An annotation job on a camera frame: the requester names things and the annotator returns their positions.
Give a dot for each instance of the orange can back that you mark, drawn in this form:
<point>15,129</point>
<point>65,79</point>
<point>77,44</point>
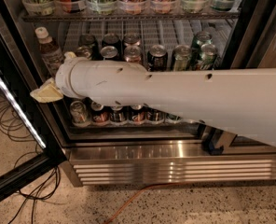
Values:
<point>131,39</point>

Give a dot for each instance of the bottom orange can front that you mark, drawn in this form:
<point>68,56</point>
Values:
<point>99,114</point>

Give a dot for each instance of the stainless steel fridge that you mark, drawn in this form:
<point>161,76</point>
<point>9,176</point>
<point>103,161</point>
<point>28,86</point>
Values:
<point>189,151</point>

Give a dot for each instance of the orange can middle front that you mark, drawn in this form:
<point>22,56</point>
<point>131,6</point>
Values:
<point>133,54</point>

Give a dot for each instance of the black fridge door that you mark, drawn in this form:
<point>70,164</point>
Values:
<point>22,112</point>

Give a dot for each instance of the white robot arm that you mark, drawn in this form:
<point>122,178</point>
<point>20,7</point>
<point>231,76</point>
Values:
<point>240,101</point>

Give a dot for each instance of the bottom green can front left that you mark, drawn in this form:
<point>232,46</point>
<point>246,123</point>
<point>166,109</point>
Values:
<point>79,113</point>

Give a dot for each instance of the red cola can middle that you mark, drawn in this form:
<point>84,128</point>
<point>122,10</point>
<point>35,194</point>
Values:
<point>109,53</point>

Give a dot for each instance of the wire shelf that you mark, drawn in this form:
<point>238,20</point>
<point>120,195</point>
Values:
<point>150,34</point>
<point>129,17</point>

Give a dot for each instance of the green soda can front right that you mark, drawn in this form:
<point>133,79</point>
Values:
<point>205,57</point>

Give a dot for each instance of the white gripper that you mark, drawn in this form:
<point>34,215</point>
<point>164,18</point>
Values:
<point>64,77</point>

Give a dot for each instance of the bottom green can front right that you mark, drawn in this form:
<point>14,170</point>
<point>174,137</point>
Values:
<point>173,119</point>

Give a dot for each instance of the light green can middle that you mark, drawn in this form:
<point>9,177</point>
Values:
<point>181,57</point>

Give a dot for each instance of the green soda can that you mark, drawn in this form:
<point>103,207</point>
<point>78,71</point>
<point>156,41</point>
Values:
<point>205,57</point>
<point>200,39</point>

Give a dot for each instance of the black can middle front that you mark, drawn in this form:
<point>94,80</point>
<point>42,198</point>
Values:
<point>157,58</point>

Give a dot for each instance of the top wire shelf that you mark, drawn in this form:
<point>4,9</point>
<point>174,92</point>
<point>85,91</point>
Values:
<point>129,17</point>

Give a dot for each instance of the green soda can back right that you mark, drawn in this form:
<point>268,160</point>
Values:
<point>200,39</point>

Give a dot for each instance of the brown tea plastic bottle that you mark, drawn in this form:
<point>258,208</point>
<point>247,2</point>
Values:
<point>51,52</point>

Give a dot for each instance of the dark can back left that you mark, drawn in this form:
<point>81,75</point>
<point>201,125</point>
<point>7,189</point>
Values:
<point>89,41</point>

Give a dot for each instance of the green can middle front left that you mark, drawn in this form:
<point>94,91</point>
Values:
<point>85,52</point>

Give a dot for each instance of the middle wire shelf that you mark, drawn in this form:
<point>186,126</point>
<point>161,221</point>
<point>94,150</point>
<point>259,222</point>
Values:
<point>150,34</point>

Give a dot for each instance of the black can back middle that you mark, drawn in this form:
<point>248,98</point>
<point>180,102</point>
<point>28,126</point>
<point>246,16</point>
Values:
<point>111,39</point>

